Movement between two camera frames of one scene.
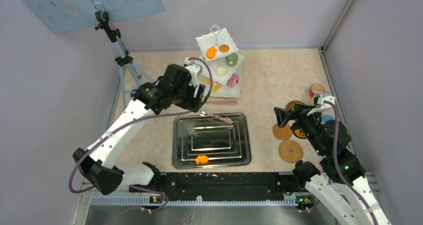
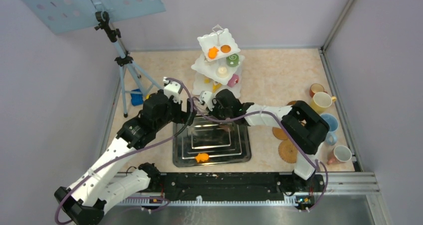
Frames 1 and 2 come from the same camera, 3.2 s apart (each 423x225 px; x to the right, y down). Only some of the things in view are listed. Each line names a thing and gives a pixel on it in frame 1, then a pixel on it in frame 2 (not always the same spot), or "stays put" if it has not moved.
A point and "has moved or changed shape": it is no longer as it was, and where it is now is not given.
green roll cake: (232, 60) stays put
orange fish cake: (211, 52) stays put
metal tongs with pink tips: (225, 120) has moved or changed shape
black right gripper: (300, 111) to (213, 112)
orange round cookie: (224, 48) stays put
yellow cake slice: (216, 87) stays put
